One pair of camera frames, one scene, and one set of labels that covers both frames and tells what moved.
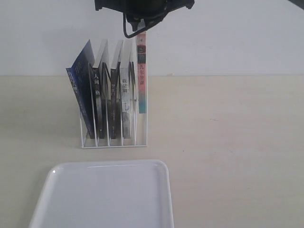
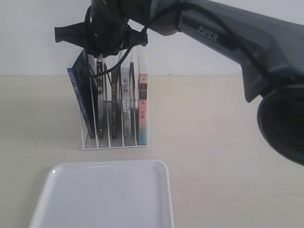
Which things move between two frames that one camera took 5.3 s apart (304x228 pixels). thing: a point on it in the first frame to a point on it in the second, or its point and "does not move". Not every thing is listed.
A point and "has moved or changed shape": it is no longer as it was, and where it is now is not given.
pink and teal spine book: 142,72 has moved or changed shape
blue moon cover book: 79,76 does not move
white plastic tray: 122,194 does not move
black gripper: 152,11 to 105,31
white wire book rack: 114,109 does not move
